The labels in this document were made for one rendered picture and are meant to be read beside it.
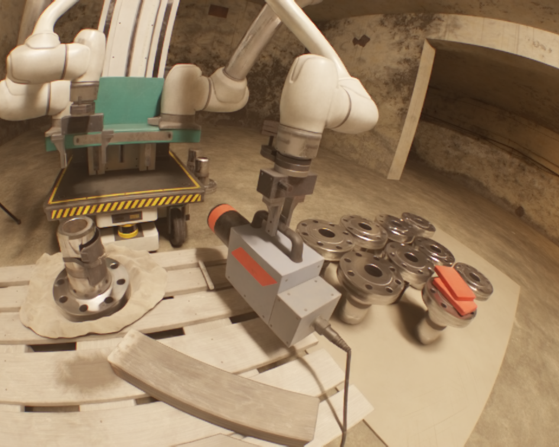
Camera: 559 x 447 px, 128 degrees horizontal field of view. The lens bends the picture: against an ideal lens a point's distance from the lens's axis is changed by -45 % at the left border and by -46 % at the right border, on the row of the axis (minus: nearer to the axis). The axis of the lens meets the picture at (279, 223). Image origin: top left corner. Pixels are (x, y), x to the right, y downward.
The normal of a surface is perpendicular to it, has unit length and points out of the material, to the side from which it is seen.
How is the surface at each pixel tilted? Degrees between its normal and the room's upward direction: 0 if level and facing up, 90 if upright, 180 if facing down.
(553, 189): 90
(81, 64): 95
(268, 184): 90
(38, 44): 59
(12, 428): 0
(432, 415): 0
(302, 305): 0
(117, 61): 90
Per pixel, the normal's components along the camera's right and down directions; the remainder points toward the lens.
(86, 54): 0.80, 0.37
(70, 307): 0.20, -0.87
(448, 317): -0.62, 0.25
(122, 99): 0.57, 0.48
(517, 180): -0.84, 0.07
